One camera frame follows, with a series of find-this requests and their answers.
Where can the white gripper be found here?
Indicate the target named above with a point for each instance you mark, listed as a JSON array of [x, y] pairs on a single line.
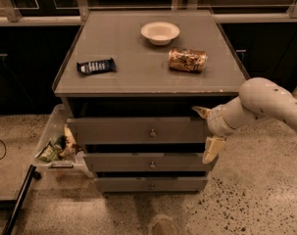
[[215, 120]]

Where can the grey top drawer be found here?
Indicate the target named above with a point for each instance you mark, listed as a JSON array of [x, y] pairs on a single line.
[[138, 130]]

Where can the grey drawer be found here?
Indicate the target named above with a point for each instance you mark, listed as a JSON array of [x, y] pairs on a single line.
[[145, 162], [138, 130], [151, 184]]

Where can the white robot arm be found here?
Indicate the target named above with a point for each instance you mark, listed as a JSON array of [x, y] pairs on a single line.
[[258, 99]]

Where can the grey three-drawer cabinet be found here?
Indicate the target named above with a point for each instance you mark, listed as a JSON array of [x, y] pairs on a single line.
[[143, 85]]

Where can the grey middle drawer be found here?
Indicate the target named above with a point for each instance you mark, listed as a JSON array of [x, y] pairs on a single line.
[[145, 162]]

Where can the grey bottom drawer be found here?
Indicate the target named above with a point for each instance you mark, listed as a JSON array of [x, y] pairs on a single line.
[[151, 184]]

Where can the crushed orange drink can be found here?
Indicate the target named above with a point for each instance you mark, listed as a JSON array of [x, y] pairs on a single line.
[[181, 59]]

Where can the white paper bowl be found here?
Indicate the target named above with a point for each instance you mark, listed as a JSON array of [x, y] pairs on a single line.
[[160, 33]]

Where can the dark blue snack wrapper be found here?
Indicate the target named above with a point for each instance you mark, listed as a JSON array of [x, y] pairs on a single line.
[[95, 67]]

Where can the clear plastic storage bin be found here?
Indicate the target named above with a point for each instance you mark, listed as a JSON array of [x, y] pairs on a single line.
[[57, 132]]

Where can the green snack bag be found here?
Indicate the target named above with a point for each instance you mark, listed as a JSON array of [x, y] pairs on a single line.
[[50, 153]]

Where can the black metal bar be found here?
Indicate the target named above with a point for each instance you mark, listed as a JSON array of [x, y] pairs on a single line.
[[19, 201]]

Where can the white railing frame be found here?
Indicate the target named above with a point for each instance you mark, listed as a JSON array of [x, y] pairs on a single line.
[[78, 11]]

